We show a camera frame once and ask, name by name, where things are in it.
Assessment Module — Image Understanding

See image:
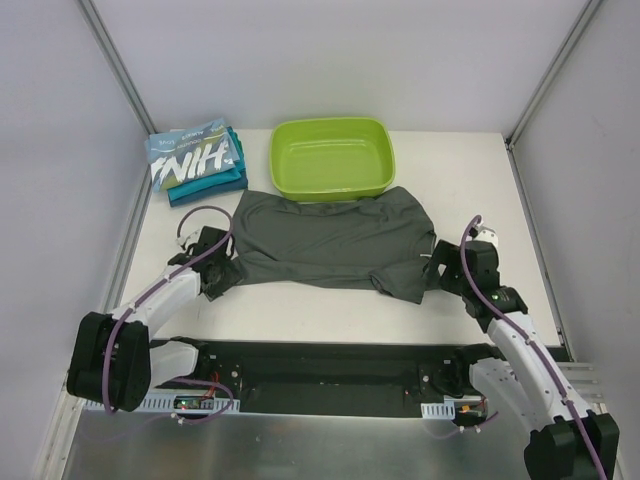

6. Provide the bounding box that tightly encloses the light blue printed folded t-shirt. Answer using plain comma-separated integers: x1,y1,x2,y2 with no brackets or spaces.
145,118,239,192

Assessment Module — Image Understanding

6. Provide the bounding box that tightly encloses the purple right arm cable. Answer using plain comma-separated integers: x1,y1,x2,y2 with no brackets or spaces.
459,214,611,480

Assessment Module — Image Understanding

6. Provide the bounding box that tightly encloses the white slotted cable duct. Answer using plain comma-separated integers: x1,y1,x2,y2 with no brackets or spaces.
82,392,241,414
420,399,456,421

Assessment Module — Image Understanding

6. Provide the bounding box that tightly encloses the lime green plastic tub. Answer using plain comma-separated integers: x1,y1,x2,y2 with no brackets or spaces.
269,117,396,202

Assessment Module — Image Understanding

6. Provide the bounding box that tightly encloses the right aluminium frame post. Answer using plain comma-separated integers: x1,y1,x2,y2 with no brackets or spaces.
505,0,606,151

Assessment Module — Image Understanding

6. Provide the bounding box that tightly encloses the left white slotted cable duct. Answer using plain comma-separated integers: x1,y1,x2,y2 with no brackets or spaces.
82,392,241,414

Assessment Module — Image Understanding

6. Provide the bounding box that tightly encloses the aluminium front rail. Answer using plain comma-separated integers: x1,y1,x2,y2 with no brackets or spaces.
62,350,609,416

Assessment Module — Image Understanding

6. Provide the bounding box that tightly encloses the dark grey t-shirt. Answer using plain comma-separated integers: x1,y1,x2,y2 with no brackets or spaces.
205,187,436,304

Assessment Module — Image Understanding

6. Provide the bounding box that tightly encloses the right white slotted cable duct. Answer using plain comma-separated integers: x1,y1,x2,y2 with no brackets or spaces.
420,399,456,421

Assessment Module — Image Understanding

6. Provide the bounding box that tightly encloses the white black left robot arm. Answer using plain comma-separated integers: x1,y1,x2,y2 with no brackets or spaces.
66,226,240,413

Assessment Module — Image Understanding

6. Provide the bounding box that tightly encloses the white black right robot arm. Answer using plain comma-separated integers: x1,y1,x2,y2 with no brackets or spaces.
423,216,620,479

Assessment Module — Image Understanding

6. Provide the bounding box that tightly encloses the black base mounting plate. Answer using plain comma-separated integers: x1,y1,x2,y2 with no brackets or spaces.
109,336,500,418

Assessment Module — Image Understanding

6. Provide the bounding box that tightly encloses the teal folded t-shirt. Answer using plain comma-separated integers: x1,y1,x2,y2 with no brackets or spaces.
167,126,248,208

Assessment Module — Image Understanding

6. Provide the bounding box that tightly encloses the aluminium frame post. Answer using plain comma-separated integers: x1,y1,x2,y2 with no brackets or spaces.
76,0,157,134
505,0,606,151

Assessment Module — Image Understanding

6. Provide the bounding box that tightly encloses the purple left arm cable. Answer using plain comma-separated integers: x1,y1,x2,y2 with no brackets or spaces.
102,204,236,416

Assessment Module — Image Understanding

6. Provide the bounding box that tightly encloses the left aluminium frame post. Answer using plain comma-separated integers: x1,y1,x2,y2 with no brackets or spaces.
76,0,157,134

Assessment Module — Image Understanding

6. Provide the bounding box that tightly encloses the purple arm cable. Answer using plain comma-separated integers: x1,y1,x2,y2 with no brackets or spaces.
102,204,236,416
459,214,611,480

